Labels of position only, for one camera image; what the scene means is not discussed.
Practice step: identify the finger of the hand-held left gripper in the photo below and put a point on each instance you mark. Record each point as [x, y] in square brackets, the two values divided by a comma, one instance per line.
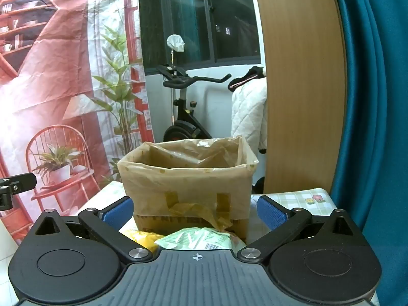
[19, 183]

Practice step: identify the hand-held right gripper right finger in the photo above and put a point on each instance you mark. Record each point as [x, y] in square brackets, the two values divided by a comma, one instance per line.
[271, 212]

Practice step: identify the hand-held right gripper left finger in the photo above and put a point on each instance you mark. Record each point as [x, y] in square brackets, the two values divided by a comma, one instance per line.
[118, 212]

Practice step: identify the yellow snack packet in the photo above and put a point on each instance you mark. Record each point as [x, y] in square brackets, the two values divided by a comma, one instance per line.
[143, 239]

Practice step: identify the light green snack packet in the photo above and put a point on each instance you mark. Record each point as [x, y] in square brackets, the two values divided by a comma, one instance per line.
[191, 239]

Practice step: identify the plastic-lined cardboard box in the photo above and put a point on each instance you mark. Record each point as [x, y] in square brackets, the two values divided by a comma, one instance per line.
[191, 185]

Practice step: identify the white quilted blanket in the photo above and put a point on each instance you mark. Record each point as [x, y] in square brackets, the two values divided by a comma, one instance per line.
[248, 114]

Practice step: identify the black exercise bike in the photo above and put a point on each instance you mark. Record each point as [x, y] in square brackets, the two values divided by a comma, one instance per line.
[183, 124]

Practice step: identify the wooden panel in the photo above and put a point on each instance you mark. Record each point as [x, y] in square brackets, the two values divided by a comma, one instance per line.
[299, 86]

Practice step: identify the black garment with pink stripe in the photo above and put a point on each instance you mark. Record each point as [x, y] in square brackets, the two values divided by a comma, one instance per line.
[251, 75]

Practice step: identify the teal curtain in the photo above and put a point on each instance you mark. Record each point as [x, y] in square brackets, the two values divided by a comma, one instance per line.
[376, 118]

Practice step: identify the white plastic bag on pole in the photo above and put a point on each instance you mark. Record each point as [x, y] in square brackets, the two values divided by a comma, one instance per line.
[175, 43]

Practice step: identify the dark window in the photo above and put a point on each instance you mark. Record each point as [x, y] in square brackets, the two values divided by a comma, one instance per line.
[197, 22]

